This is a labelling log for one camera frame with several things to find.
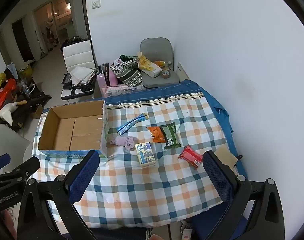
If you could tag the pink suitcase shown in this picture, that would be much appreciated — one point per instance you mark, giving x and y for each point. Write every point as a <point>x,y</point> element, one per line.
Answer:
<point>104,80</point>

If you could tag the beige cardboard piece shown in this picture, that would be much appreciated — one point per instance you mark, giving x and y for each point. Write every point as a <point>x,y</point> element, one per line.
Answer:
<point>225,155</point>

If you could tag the red plastic bag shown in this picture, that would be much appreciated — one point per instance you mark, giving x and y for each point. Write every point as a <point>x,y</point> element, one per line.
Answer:
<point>3,92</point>

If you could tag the grey plastic bags pile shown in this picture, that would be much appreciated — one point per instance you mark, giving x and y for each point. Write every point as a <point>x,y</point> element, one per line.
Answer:
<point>80,75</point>

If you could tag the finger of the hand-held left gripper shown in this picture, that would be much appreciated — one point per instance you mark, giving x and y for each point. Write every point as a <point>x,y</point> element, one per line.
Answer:
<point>0,162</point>
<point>21,170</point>

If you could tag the purple socks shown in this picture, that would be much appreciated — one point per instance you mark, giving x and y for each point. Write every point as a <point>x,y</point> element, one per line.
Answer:
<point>124,142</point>

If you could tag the light grey chair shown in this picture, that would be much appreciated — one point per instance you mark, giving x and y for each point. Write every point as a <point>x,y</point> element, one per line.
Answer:
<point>6,142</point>

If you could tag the blue tube packet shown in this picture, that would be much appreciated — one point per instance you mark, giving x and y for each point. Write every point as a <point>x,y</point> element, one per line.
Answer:
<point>130,125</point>

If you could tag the red snack packet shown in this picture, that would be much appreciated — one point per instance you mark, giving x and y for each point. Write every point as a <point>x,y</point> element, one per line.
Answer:
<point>190,156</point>

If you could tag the tape roll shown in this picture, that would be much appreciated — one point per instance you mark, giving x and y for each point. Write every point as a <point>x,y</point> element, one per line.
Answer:
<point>165,73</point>

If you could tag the orange snack packet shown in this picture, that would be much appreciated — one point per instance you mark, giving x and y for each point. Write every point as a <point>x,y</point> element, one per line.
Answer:
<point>155,133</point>

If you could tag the white blue carton box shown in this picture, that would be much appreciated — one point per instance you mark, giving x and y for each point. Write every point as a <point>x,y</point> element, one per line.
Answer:
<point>145,155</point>

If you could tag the small cardboard box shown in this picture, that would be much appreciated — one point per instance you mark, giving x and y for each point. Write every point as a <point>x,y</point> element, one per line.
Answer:
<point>37,111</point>

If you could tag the white leather chair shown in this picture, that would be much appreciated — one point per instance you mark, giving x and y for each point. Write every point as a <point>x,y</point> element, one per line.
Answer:
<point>76,52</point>

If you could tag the grey padded chair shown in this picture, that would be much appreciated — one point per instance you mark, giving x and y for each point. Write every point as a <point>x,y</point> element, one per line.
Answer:
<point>154,47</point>

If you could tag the green snack packet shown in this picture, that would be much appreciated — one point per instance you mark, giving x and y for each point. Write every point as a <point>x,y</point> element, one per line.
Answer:
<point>170,136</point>

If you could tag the yellow white package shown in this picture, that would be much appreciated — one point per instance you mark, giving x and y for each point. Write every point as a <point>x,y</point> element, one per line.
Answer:
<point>149,67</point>

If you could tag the white wall socket panel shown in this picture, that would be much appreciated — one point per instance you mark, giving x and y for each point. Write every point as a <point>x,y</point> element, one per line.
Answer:
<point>183,71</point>

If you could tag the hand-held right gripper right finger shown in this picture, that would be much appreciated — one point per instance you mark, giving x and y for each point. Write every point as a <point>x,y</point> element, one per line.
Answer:
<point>217,177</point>

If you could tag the glass sliding door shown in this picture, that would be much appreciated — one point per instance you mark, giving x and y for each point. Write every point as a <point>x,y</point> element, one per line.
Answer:
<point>59,12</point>

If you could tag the plaid blanket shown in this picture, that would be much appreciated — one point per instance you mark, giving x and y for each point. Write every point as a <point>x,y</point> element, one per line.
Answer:
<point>142,192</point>

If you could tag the orange wrapper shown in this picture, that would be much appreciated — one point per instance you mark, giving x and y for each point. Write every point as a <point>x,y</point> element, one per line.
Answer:
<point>160,63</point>

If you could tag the yellow bag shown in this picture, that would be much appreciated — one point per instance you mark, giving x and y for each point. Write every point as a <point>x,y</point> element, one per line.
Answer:
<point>25,71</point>

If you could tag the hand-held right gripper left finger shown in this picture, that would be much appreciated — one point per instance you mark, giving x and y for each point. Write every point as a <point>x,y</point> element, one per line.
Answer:
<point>83,176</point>

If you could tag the white goose plush toy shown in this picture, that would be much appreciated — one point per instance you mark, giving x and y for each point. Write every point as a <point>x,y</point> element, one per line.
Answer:
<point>5,113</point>

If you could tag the floral pillow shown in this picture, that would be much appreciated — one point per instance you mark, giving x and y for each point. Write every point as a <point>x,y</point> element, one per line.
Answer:
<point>122,90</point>

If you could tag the patterned tote bag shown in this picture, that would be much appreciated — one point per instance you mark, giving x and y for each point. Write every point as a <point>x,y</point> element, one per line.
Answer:
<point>128,76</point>

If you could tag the white light switch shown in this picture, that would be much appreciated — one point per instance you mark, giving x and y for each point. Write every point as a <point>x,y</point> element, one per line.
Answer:
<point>96,4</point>

